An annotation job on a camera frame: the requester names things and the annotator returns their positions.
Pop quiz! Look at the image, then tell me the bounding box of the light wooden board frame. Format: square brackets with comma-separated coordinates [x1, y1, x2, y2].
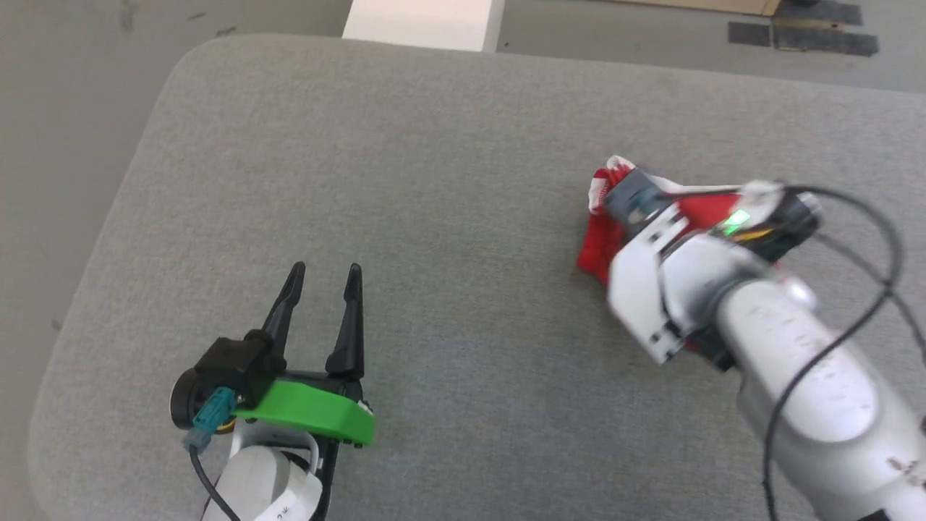
[600, 0, 783, 17]

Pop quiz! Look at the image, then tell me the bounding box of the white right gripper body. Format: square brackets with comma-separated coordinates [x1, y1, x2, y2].
[606, 206, 764, 366]

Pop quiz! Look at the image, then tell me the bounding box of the grey fabric sofa cushion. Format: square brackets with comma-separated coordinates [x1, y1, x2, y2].
[27, 33, 926, 521]

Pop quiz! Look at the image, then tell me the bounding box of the black floor tape patch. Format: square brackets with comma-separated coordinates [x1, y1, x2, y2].
[727, 21, 773, 48]
[771, 0, 880, 58]

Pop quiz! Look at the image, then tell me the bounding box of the white rectangular box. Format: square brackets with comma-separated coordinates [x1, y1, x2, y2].
[341, 0, 506, 53]

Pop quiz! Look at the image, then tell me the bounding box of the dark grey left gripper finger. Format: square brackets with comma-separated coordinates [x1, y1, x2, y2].
[262, 262, 307, 355]
[326, 263, 365, 381]

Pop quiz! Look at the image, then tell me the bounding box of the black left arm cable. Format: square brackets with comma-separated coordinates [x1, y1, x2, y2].
[183, 387, 241, 521]

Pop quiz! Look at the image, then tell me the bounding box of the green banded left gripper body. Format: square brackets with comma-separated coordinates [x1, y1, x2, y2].
[233, 370, 377, 520]

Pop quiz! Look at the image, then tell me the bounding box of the red and white garment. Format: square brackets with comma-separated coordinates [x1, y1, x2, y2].
[577, 155, 786, 290]

